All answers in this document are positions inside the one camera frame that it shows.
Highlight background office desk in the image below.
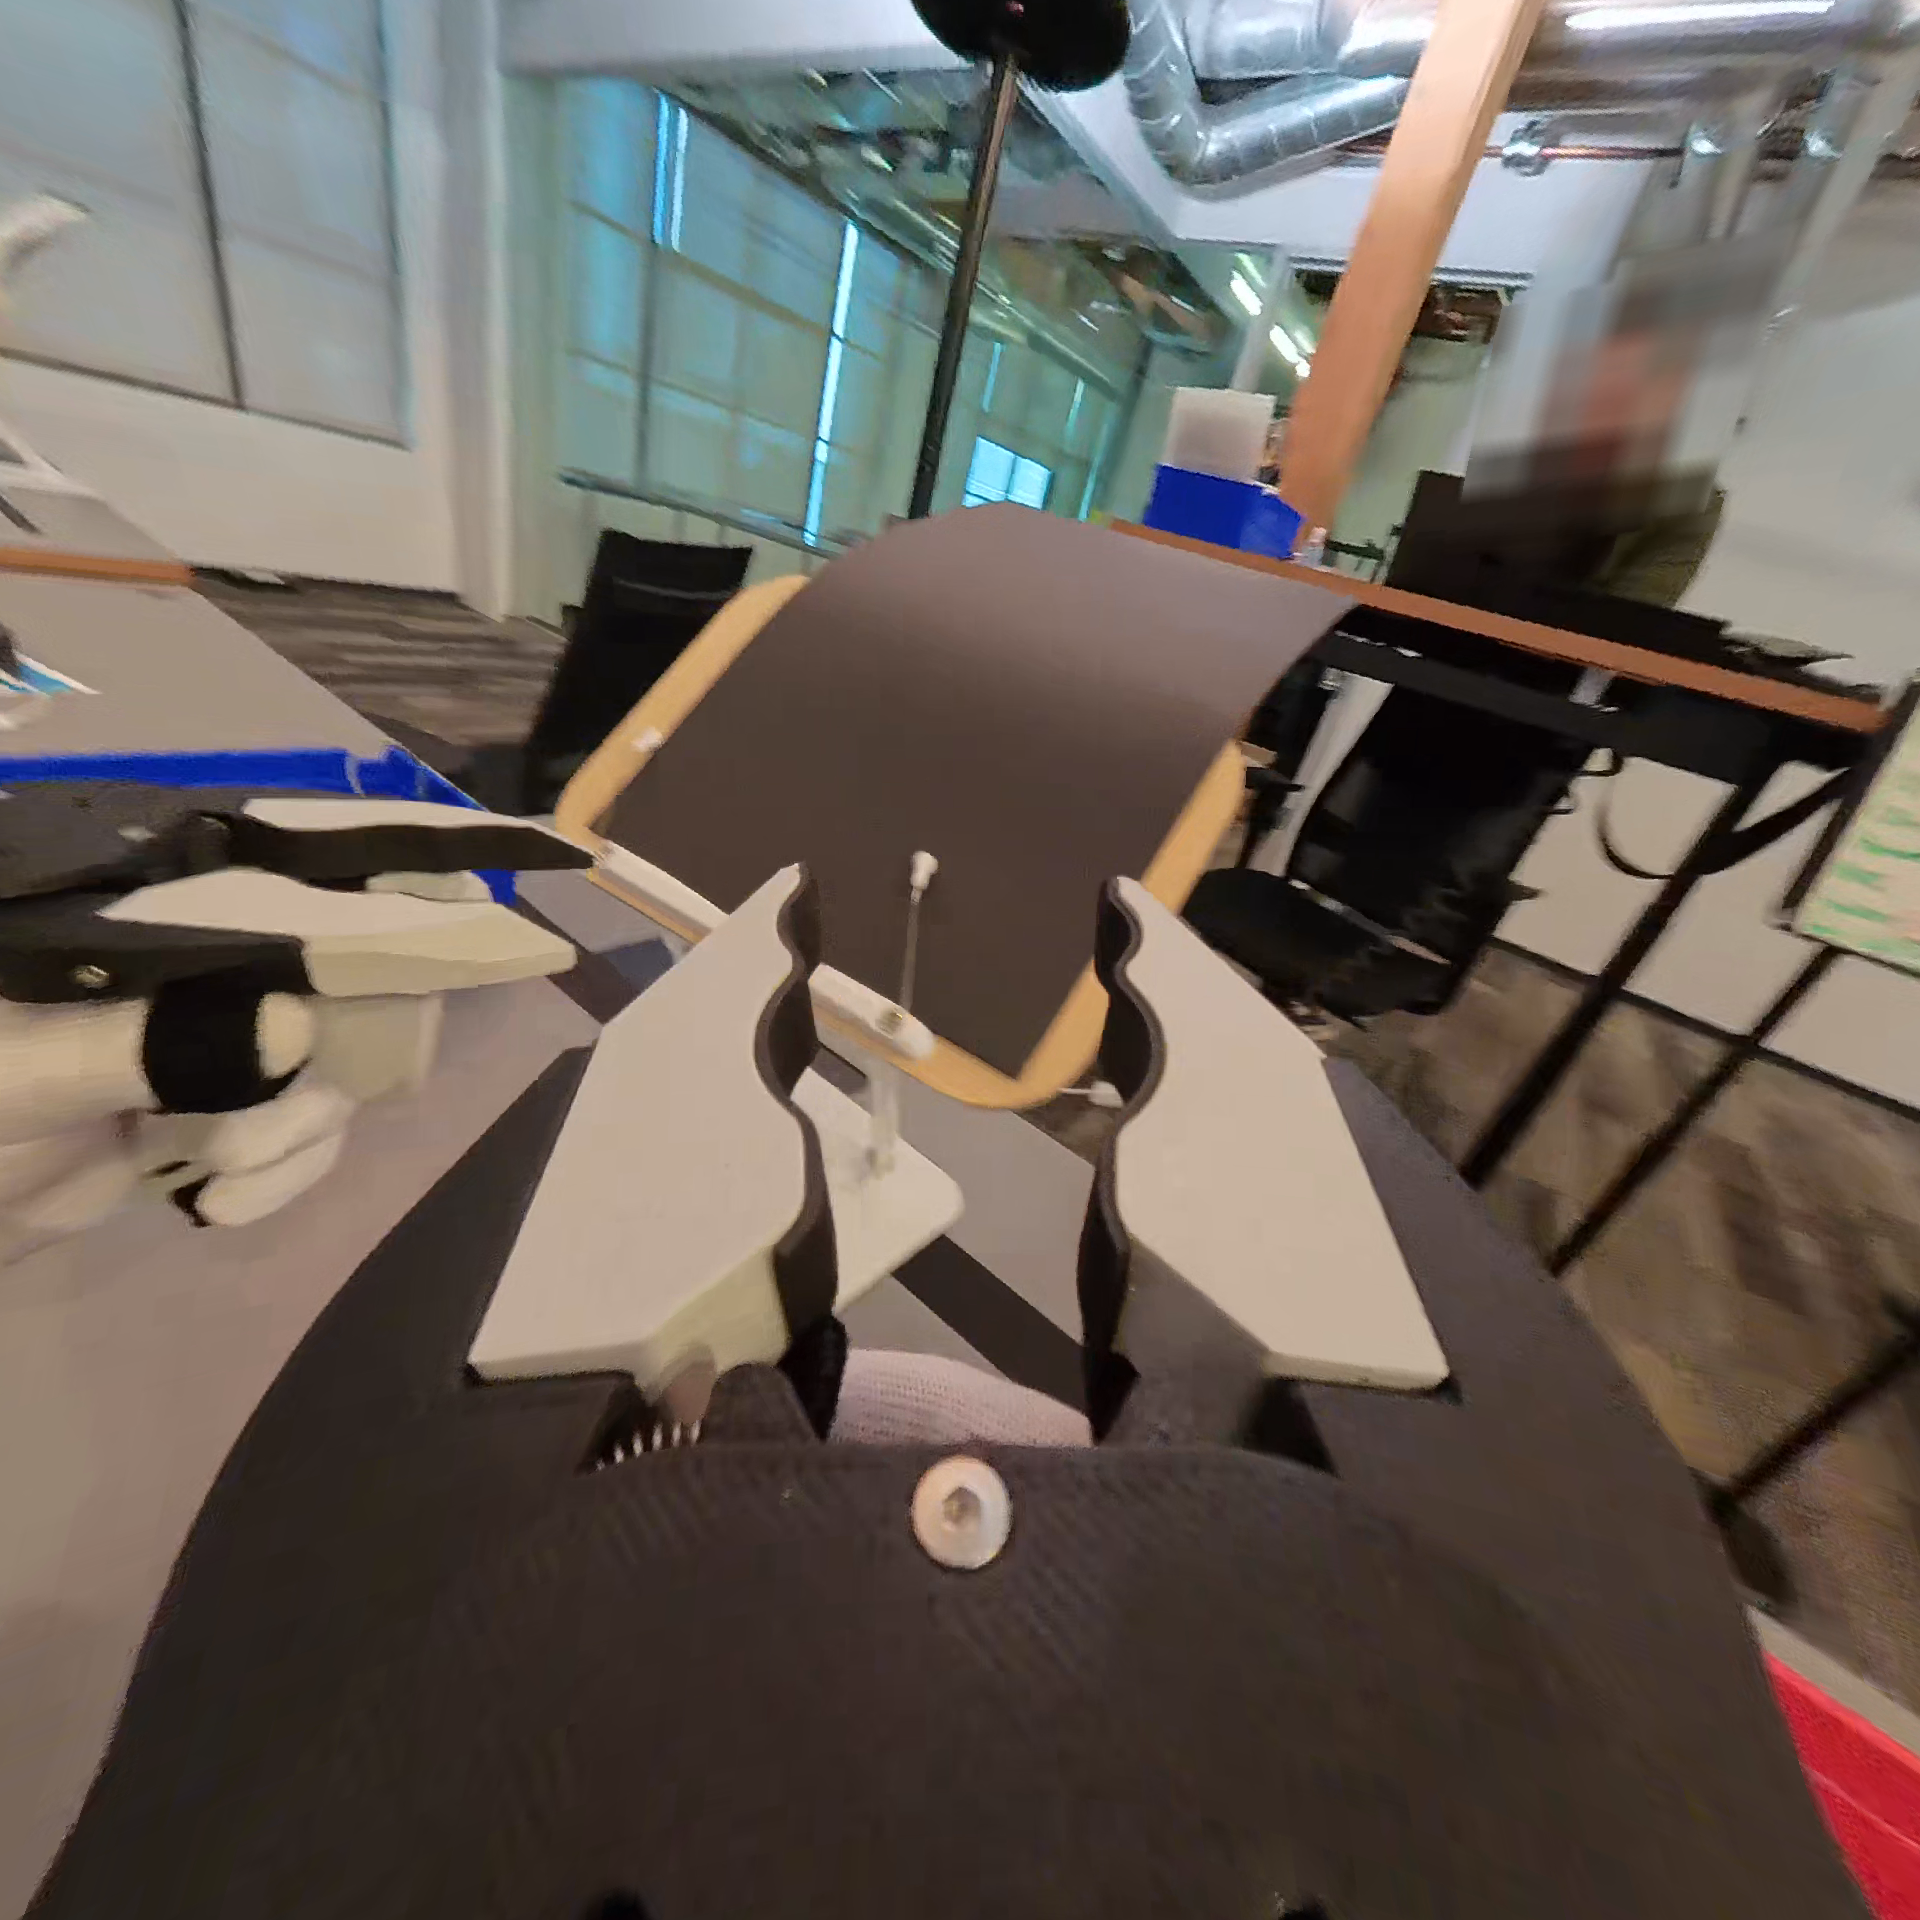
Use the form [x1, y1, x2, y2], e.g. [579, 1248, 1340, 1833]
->
[1110, 517, 1920, 1202]

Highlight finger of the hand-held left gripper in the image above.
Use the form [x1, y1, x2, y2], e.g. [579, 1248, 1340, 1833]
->
[236, 796, 598, 892]
[104, 864, 583, 1006]

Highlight blue plastic bin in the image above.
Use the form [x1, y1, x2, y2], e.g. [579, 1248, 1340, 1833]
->
[0, 745, 513, 901]

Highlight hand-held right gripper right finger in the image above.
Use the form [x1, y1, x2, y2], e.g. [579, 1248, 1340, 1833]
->
[1075, 878, 1457, 1412]

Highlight small blue desk bin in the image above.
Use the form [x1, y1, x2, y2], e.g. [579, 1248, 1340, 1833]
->
[1150, 467, 1307, 564]

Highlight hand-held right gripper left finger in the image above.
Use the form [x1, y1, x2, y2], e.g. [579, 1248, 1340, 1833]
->
[475, 864, 849, 1388]

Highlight silver ceiling duct pipes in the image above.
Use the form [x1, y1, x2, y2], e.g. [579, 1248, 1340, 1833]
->
[1126, 0, 1920, 197]

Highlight wooden beam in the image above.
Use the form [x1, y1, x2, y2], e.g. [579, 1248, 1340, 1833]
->
[1277, 0, 1549, 541]

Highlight red plastic bin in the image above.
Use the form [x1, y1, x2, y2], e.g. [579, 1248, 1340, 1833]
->
[1758, 1654, 1920, 1920]

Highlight black round-base pole stand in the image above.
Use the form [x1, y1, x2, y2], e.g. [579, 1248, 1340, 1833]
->
[912, 0, 1138, 519]

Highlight person's left hand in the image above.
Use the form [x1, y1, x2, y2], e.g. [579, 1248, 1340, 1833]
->
[0, 991, 355, 1260]

